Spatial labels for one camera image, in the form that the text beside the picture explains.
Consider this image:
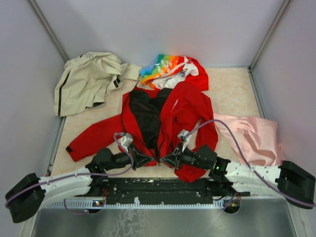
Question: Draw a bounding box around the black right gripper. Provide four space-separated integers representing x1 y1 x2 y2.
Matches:
160 141 210 170

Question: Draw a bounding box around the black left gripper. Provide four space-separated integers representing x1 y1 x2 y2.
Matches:
104 143 155 171

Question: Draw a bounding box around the red jacket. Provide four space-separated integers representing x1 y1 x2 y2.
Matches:
65 80 218 183

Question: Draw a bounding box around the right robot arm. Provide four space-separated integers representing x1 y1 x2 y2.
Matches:
161 145 316 209

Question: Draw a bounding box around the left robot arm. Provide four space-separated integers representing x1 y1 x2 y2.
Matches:
5 145 155 223

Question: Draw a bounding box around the beige jacket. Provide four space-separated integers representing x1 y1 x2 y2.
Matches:
54 52 142 117

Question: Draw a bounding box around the rainbow white red garment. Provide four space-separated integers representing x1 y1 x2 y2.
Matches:
139 54 209 91

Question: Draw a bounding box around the pink satin cloth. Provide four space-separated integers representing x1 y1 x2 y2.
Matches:
214 113 284 166

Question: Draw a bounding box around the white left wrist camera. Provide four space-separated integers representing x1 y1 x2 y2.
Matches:
119 133 133 150

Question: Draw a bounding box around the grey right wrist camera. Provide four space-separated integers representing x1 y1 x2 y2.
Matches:
178 129 192 151

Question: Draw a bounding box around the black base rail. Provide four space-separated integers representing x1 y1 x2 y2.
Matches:
77 178 236 204

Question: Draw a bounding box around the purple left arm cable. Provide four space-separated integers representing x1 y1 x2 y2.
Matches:
4 132 135 216

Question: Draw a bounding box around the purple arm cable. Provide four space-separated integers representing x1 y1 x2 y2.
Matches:
4 132 135 216
181 119 316 213

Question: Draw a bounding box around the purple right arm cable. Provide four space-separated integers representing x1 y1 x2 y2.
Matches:
181 119 316 213

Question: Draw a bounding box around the white slotted cable duct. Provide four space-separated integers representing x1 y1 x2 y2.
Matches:
39 197 229 210

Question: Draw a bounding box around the right aluminium frame post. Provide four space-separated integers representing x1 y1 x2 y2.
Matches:
248 0 292 73

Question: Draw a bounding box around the aluminium frame post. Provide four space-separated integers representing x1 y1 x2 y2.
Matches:
248 0 292 73
27 0 69 63

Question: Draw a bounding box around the left aluminium frame post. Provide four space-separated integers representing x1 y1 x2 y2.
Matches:
27 0 69 63

